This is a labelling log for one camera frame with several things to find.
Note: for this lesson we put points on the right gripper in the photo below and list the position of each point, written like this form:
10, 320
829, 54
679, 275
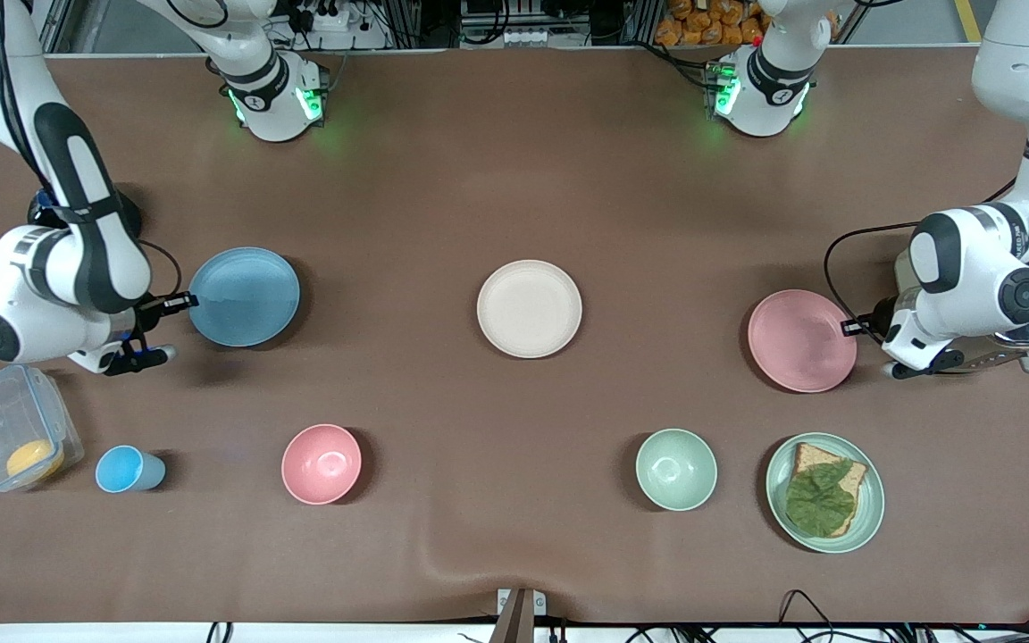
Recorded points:
150, 304

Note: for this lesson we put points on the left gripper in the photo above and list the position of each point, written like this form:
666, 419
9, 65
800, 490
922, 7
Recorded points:
880, 315

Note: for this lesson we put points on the pink plate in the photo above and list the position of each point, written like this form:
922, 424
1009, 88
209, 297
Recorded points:
802, 341

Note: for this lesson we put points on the blue plate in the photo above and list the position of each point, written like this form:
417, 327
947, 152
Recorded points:
245, 297

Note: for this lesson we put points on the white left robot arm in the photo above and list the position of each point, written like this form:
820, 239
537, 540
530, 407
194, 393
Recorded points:
961, 259

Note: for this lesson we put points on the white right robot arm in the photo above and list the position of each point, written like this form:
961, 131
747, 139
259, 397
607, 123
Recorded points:
77, 179

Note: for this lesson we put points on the bread slice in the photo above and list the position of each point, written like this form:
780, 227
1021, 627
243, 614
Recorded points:
811, 457

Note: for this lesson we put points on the glass lid blue knob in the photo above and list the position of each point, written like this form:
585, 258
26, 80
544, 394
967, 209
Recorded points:
46, 204

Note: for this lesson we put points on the blue cup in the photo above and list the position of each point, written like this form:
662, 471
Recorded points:
121, 470

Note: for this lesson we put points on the green lettuce leaf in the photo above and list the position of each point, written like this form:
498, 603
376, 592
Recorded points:
818, 505

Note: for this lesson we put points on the green plate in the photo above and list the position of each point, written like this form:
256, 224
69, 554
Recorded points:
870, 513

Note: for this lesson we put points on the orange round food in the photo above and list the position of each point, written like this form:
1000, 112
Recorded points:
34, 460

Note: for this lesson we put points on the pink bowl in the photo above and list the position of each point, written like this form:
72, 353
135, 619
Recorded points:
322, 464

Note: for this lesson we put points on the green bowl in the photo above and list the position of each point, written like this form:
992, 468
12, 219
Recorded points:
676, 470

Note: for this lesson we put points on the white power strip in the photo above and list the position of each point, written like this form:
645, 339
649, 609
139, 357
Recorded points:
327, 16

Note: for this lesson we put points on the beige plate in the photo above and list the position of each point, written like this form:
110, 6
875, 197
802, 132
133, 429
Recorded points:
530, 309

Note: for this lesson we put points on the orange snack bags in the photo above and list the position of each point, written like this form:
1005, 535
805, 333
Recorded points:
706, 25

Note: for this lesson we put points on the brown table cover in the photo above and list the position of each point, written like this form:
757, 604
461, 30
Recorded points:
514, 179

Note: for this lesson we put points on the metal camera mount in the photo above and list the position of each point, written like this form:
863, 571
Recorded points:
521, 612

